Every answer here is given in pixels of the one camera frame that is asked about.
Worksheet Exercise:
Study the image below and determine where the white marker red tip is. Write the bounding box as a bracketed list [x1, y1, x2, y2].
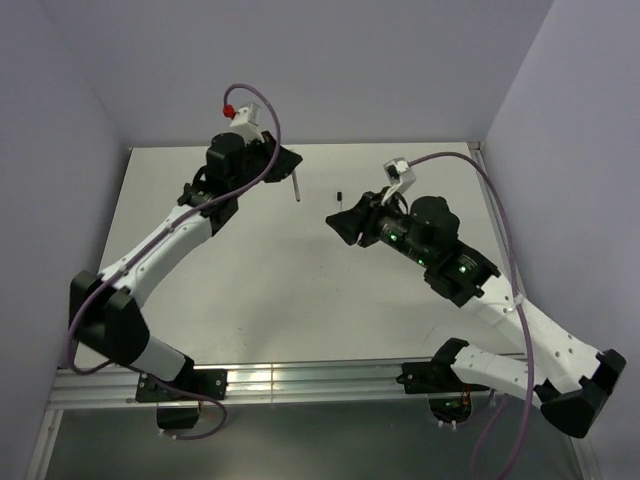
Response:
[291, 170, 301, 203]

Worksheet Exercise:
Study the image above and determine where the aluminium front rail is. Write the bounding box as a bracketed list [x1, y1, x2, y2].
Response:
[46, 350, 527, 411]

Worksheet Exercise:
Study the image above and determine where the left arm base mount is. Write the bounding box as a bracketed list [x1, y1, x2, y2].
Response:
[134, 368, 228, 441]

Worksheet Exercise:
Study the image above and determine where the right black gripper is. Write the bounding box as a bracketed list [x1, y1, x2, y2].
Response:
[325, 185, 433, 267]

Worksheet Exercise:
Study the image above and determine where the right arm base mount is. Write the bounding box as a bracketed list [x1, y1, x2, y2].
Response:
[396, 361, 472, 423]

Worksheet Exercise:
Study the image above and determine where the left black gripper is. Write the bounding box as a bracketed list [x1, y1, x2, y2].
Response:
[230, 131, 301, 197]

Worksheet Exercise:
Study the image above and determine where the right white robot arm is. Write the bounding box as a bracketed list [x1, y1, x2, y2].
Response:
[326, 192, 626, 438]

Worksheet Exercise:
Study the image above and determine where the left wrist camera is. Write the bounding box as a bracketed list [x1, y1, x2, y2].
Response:
[222, 102, 263, 142]

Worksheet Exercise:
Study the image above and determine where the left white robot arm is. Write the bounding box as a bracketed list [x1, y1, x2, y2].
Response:
[69, 132, 303, 399]

